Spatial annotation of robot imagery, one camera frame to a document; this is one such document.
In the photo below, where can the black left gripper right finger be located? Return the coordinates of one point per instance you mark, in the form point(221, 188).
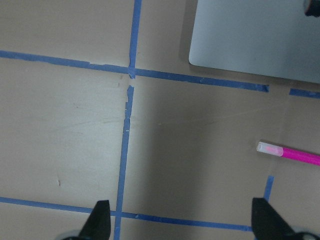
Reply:
point(267, 224)

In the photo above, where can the grey closed laptop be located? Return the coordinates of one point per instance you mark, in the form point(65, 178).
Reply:
point(273, 38)

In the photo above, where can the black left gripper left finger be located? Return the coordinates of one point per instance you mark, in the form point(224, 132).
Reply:
point(97, 225)

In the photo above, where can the pink pen with clear cap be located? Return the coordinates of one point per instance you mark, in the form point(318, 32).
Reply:
point(288, 153)

